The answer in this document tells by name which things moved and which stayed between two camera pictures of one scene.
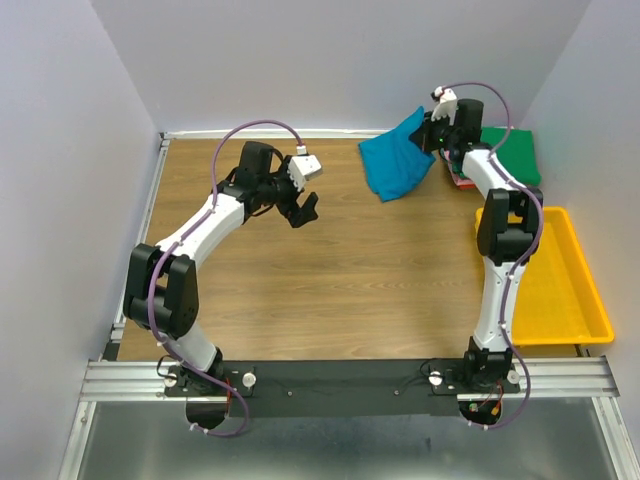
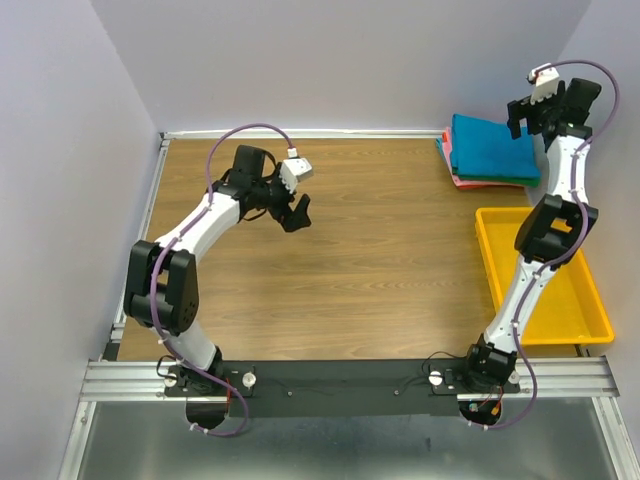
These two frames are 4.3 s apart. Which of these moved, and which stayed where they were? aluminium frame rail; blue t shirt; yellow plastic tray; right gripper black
Moved: blue t shirt; right gripper black
Stayed: yellow plastic tray; aluminium frame rail
